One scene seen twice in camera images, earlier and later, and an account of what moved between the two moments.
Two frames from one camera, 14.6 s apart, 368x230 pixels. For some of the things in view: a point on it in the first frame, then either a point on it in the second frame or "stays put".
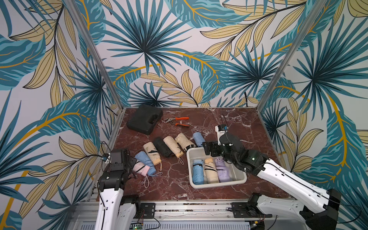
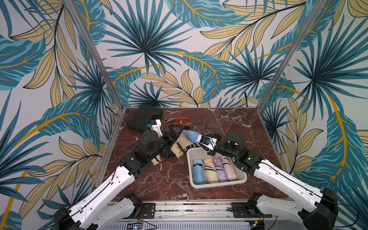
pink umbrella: (143, 169) -> (230, 171)
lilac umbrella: (222, 170) stays put
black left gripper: (132, 160) -> (172, 138)
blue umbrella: (198, 172) stays put
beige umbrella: (211, 172) stays put
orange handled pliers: (169, 120) stays put
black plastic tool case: (144, 118) stays put
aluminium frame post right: (316, 6) stays put
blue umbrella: (142, 157) -> (192, 136)
